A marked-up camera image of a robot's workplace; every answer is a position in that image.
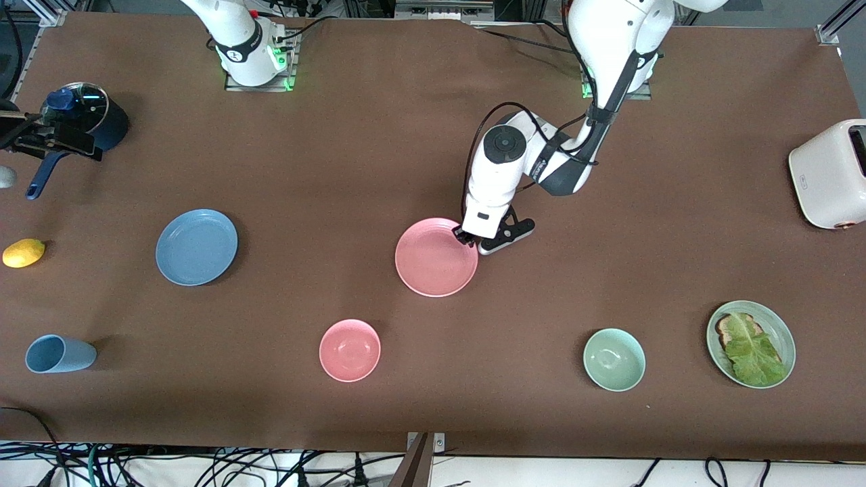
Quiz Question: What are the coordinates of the green plate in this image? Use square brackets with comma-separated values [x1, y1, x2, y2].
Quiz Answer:
[706, 300, 797, 390]

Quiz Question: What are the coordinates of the small metal bracket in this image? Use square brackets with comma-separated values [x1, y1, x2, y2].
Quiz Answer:
[406, 432, 447, 453]

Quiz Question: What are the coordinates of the white toaster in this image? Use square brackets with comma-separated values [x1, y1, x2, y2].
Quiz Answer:
[788, 119, 866, 231]

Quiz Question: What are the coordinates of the aluminium frame profile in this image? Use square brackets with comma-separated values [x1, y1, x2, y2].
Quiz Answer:
[14, 0, 68, 28]
[815, 0, 866, 47]

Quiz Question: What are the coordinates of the green bowl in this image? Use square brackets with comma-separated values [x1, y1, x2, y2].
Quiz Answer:
[583, 328, 647, 393]

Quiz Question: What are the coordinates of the pink bowl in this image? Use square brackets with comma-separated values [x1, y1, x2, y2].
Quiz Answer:
[319, 319, 382, 384]

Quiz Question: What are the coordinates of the black base cable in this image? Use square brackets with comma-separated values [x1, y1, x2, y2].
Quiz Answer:
[274, 15, 339, 43]
[474, 24, 583, 56]

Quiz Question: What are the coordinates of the dark blue saucepan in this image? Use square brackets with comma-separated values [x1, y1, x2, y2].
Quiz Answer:
[26, 83, 131, 201]

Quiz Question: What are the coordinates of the green lettuce leaf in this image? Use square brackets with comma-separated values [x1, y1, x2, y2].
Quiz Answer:
[724, 312, 789, 388]

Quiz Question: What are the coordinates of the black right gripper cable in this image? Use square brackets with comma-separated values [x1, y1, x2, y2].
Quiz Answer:
[2, 0, 24, 99]

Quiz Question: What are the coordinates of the blue cup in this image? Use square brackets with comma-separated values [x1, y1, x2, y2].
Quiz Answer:
[25, 334, 97, 374]

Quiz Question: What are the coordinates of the brown table mat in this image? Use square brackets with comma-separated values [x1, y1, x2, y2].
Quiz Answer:
[0, 10, 866, 462]

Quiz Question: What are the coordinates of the dark brown post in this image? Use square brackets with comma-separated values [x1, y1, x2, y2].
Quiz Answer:
[389, 433, 434, 487]

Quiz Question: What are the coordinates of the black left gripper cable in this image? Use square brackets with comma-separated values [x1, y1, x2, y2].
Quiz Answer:
[462, 81, 610, 217]

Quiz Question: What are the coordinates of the grey metal equipment box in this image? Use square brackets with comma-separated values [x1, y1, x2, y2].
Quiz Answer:
[396, 0, 495, 21]

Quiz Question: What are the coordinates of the blue plate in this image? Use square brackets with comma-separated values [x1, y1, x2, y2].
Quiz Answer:
[156, 208, 239, 287]

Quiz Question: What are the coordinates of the glass lid blue knob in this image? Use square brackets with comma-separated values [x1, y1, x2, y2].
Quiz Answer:
[39, 83, 109, 139]

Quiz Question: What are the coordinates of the yellow lemon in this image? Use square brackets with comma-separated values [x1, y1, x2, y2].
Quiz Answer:
[2, 238, 47, 269]

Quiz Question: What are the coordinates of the pink plate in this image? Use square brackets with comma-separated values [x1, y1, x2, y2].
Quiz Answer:
[395, 217, 479, 298]

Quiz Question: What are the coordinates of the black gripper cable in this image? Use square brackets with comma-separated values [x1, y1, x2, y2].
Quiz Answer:
[462, 81, 610, 217]
[2, 0, 24, 99]

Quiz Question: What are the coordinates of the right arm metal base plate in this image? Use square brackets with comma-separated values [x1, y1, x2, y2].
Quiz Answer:
[225, 30, 298, 92]

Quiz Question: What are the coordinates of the bread slice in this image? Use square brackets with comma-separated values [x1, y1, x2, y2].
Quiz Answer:
[715, 312, 785, 369]

